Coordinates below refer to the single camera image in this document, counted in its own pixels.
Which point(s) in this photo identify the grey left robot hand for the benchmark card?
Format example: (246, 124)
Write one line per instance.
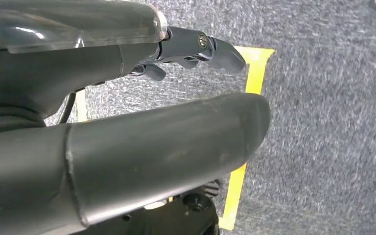
(142, 155)

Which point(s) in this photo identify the yellow floor tape square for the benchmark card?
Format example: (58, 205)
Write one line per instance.
(256, 71)

